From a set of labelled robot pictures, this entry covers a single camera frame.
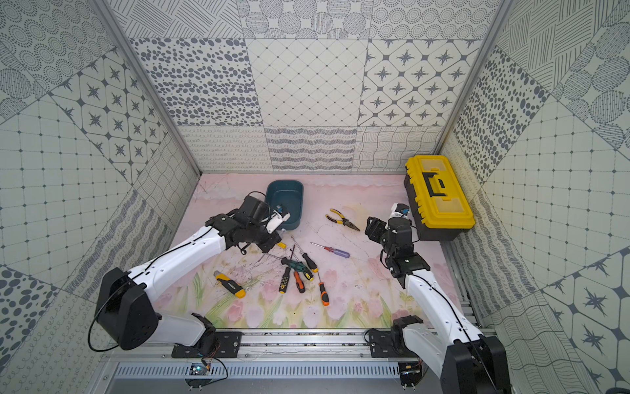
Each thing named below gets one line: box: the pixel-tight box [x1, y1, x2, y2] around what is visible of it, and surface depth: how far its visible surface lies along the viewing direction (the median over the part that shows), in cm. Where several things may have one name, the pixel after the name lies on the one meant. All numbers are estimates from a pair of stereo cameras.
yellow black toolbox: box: [403, 155, 476, 242], surface depth 92 cm
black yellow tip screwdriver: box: [290, 235, 320, 274], surface depth 92 cm
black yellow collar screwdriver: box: [278, 244, 296, 295], surface depth 88 cm
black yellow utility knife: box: [213, 270, 247, 299], surface depth 86 cm
